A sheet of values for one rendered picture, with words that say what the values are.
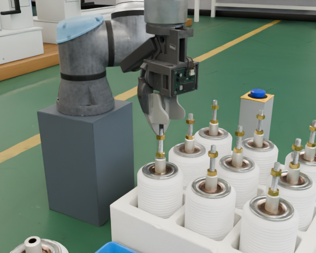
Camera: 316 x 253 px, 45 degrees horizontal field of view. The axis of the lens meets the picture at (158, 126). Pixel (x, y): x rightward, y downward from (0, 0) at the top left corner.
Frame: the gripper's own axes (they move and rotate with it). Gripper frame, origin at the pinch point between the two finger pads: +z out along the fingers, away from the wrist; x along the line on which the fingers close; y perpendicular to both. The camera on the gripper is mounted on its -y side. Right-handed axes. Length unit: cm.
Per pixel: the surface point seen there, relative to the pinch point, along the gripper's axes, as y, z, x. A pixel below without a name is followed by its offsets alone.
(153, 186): 3.3, 10.8, -4.0
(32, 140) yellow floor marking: -86, 35, 7
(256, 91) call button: -5.2, 1.8, 39.6
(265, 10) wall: -271, 24, 430
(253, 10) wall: -287, 25, 424
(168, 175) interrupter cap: 4.0, 9.3, -0.5
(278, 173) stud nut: 24.4, 2.1, 5.3
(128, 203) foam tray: -2.5, 16.7, -6.1
